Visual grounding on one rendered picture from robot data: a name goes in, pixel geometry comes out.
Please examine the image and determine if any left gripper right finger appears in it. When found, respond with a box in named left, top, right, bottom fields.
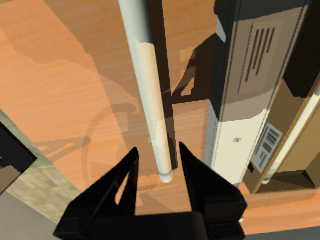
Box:
left=179, top=141, right=248, bottom=225

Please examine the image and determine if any brown cardboard carton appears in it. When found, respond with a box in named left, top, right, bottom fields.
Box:
left=242, top=0, right=320, bottom=195

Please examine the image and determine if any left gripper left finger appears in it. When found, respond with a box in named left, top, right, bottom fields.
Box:
left=61, top=147, right=139, bottom=218

